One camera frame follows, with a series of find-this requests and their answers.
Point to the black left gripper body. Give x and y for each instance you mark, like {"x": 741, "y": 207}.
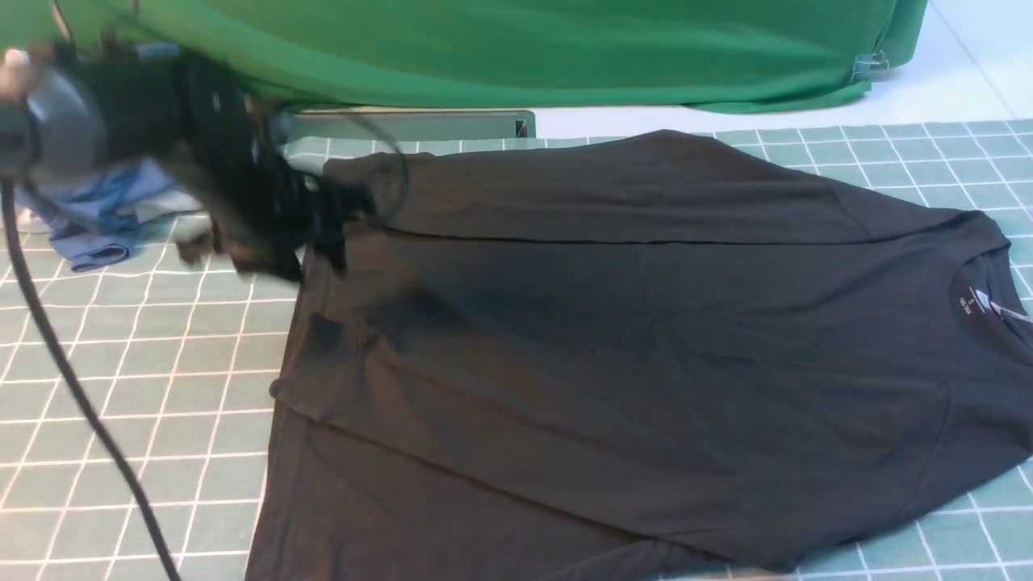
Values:
{"x": 262, "y": 210}

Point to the dark gray long-sleeve top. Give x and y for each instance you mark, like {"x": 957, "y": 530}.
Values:
{"x": 617, "y": 361}

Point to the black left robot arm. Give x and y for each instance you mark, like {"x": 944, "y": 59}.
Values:
{"x": 70, "y": 118}

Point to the green checkered tablecloth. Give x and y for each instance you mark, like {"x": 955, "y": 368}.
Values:
{"x": 178, "y": 362}

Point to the blue crumpled garment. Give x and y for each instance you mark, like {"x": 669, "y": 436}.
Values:
{"x": 95, "y": 223}

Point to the green backdrop cloth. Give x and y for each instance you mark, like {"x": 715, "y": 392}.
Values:
{"x": 729, "y": 57}

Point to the metal binder clip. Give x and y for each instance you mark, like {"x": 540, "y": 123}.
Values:
{"x": 868, "y": 66}

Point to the gray metal rail bracket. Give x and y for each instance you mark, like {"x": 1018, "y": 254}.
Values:
{"x": 413, "y": 126}

